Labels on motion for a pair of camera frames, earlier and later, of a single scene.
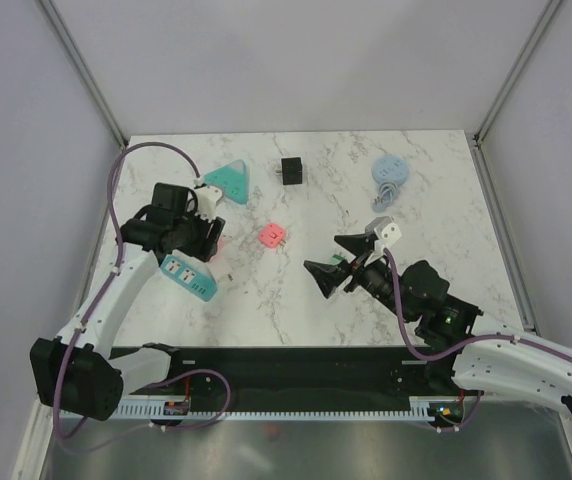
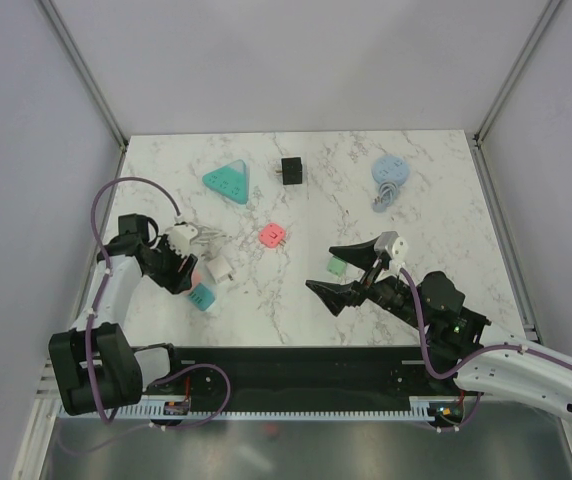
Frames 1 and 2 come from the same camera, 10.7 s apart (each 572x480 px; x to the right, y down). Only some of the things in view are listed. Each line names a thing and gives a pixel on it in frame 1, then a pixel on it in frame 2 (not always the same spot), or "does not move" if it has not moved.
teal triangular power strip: [231, 179] does not move
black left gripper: [204, 248] → [176, 283]
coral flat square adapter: [272, 235] does not move
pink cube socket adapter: [220, 246] → [195, 277]
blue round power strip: [389, 172] does not move
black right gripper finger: [328, 276] → [334, 296]
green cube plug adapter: [336, 259] does not move
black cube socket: [292, 171] does not move
